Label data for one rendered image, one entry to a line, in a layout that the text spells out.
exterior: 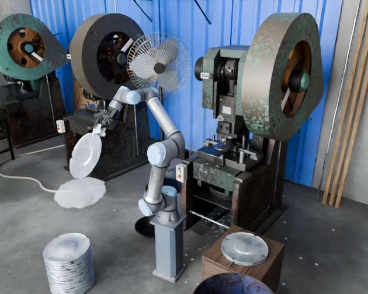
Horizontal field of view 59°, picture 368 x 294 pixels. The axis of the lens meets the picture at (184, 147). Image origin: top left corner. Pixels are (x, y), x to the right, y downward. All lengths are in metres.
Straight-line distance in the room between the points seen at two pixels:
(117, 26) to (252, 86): 1.75
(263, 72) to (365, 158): 1.86
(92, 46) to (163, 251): 1.89
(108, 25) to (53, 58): 1.86
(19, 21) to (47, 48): 0.47
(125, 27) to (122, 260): 2.13
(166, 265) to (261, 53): 1.52
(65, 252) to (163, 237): 0.63
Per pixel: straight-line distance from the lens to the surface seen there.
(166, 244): 2.29
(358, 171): 3.60
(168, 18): 4.33
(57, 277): 2.37
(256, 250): 2.17
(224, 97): 2.47
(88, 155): 2.00
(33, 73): 4.85
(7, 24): 4.70
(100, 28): 3.23
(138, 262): 2.63
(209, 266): 2.14
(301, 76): 2.23
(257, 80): 1.95
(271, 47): 1.97
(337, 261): 2.86
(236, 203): 2.43
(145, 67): 3.02
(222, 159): 2.50
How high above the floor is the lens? 1.73
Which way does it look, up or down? 22 degrees down
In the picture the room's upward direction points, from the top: straight up
